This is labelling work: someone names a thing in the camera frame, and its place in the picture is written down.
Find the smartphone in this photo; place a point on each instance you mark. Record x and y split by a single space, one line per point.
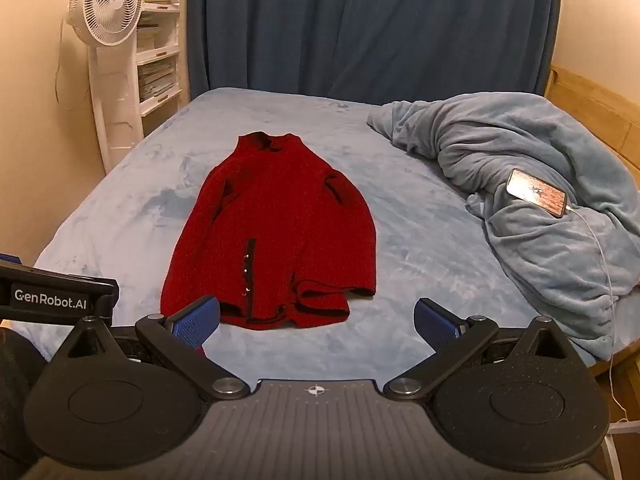
537 192

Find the dark blue curtain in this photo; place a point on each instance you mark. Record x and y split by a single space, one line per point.
375 25

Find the bed with light blue sheet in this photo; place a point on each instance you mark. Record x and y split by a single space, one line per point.
125 210

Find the stacks of books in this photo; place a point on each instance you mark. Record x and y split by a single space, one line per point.
156 77

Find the red knit sweater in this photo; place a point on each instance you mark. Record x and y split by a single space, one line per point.
280 220

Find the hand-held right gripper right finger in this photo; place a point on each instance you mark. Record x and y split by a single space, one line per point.
436 325

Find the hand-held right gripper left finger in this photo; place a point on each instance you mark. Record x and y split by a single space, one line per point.
195 321

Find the grey-blue fleece blanket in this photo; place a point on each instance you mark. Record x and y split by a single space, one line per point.
525 150

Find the white shelf unit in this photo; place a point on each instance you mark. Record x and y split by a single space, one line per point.
107 0
170 105

